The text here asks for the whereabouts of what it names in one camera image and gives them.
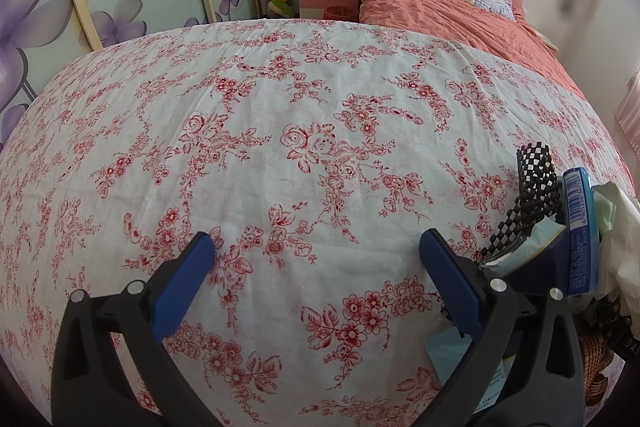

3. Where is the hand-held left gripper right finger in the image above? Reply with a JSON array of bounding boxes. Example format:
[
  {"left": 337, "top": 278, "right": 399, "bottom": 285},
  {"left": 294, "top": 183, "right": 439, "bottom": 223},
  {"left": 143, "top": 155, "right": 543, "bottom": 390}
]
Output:
[{"left": 419, "top": 228, "right": 586, "bottom": 427}]

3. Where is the light green cloth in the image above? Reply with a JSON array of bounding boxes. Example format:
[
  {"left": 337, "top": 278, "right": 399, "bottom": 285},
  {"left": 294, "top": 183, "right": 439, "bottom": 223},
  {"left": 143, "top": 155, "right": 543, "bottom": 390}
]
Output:
[{"left": 592, "top": 181, "right": 640, "bottom": 308}]

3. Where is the pink curtain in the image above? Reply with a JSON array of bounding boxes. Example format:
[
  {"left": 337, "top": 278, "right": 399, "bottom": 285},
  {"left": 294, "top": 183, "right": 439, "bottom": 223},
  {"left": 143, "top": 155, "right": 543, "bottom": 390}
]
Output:
[{"left": 614, "top": 72, "right": 640, "bottom": 148}]

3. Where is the red bin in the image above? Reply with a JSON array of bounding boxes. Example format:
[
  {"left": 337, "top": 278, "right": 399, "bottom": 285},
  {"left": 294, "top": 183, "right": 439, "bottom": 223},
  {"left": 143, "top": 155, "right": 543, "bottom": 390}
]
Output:
[{"left": 324, "top": 6, "right": 361, "bottom": 22}]

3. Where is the white red floral cloth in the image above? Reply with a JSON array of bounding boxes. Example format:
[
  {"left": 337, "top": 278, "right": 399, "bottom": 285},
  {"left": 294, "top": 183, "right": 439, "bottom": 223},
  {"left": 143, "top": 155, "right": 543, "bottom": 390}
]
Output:
[{"left": 0, "top": 18, "right": 636, "bottom": 427}]

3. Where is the beige bedside table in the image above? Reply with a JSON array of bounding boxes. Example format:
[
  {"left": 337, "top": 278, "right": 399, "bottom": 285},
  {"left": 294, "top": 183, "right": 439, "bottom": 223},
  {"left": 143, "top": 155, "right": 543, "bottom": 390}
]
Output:
[{"left": 530, "top": 27, "right": 559, "bottom": 50}]

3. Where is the orange pink duvet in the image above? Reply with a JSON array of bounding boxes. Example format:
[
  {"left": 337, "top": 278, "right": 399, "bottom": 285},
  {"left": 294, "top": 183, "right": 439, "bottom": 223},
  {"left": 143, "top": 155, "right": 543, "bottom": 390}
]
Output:
[{"left": 356, "top": 0, "right": 638, "bottom": 188}]

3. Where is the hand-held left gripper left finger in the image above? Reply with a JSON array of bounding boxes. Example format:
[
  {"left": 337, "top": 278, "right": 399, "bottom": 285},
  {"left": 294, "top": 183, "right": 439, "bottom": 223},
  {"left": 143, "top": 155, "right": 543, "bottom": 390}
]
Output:
[{"left": 51, "top": 231, "right": 223, "bottom": 427}]

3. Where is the light blue wrapper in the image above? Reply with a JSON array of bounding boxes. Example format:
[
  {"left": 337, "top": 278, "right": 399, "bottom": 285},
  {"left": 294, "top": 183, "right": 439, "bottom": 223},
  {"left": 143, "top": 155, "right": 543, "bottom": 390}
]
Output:
[{"left": 425, "top": 216, "right": 570, "bottom": 415}]

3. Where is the black white checkered mesh strip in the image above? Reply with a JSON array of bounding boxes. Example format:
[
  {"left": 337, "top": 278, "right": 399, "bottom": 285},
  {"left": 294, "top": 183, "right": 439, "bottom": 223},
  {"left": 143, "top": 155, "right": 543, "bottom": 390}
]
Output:
[{"left": 479, "top": 141, "right": 562, "bottom": 269}]

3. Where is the blue packet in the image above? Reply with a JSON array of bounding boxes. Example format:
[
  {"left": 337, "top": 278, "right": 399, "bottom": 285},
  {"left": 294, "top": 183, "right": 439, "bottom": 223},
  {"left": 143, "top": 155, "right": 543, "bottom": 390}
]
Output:
[{"left": 561, "top": 167, "right": 601, "bottom": 298}]

